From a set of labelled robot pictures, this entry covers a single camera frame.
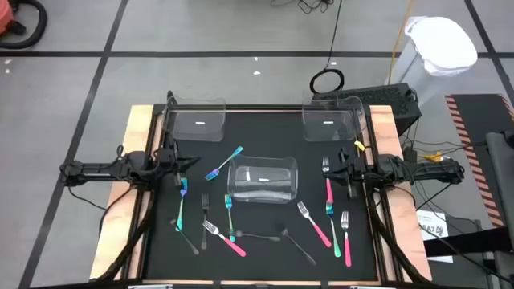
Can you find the clear plastic bin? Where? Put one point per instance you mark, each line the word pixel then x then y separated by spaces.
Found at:
pixel 199 123
pixel 328 122
pixel 263 180

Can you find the yellow tape tag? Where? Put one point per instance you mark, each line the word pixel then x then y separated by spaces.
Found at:
pixel 359 145

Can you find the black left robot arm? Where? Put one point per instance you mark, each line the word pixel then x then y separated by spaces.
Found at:
pixel 96 172

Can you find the black power adapter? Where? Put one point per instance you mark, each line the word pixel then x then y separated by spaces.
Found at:
pixel 410 154

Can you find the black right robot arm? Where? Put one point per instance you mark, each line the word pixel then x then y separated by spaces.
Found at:
pixel 421 170

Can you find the black table mat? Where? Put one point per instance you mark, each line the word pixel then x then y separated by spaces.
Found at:
pixel 261 261

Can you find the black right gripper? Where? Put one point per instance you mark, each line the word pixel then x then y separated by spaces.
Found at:
pixel 355 170

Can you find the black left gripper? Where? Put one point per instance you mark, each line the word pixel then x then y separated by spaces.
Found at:
pixel 166 158

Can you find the black corner post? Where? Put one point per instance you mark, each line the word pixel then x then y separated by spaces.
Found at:
pixel 170 98

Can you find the white paper sheet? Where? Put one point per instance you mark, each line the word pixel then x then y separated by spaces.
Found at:
pixel 431 218

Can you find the black mat red striped edge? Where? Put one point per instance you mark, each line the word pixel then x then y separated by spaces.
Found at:
pixel 478 116

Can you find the trash can with white bag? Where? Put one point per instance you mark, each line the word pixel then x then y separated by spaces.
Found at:
pixel 441 44

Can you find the black computer tower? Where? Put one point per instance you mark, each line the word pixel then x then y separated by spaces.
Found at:
pixel 389 100

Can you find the orange vacuum cleaner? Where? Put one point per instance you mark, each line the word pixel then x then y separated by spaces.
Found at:
pixel 5 18

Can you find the yellow power plug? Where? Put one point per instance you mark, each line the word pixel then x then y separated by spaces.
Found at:
pixel 433 156

